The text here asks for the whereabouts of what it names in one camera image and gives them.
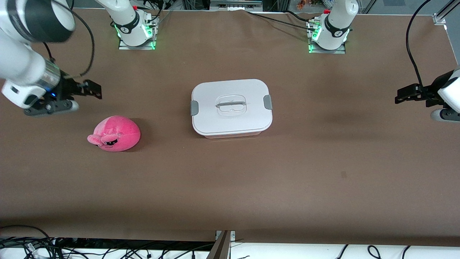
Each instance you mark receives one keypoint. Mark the translucent plastic storage box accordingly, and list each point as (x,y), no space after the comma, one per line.
(230,136)

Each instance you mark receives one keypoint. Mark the brown table cover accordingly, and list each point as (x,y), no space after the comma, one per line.
(230,187)

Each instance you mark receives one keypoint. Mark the white box lid grey latches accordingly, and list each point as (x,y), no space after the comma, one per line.
(230,122)

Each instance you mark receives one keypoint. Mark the aluminium frame profile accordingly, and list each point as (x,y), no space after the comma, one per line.
(444,14)

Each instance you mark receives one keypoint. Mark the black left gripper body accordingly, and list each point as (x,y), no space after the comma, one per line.
(430,92)

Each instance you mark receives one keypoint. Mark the small metal bracket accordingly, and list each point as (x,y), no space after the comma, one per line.
(233,235)

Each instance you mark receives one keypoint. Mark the grey metal rail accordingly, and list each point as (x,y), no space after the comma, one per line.
(235,4)

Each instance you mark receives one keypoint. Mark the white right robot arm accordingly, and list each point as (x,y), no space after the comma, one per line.
(21,68)

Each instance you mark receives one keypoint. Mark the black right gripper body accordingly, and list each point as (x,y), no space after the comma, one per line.
(67,89)

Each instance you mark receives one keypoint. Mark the pink plush toy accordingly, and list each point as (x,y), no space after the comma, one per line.
(118,133)

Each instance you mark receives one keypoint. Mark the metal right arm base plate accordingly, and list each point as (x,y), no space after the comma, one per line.
(143,45)

